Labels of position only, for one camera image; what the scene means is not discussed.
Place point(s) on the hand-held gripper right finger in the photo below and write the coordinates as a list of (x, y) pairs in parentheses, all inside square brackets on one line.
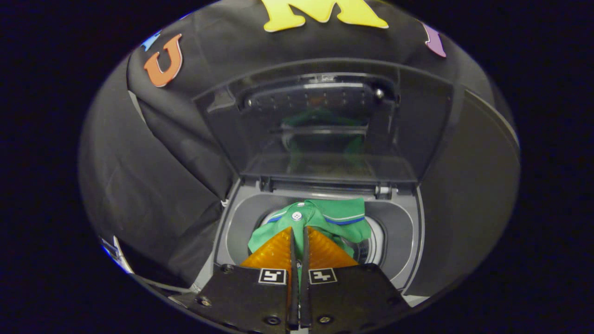
[(352, 292)]

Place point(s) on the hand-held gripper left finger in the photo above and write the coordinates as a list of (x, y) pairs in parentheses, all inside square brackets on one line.
[(250, 297)]

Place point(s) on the green polo shirt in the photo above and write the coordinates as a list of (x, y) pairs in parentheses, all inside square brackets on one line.
[(343, 213)]

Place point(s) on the dark washing machine lid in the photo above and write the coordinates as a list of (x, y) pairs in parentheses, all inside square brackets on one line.
[(417, 130)]

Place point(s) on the white and blue object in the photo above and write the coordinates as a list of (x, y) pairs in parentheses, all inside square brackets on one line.
[(116, 253)]

